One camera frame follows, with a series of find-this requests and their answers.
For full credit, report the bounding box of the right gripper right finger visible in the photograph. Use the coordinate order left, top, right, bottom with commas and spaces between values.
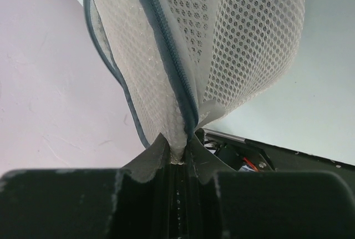
184, 130, 354, 238

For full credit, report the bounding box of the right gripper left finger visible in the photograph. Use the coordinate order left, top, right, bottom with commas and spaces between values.
1, 135, 170, 238

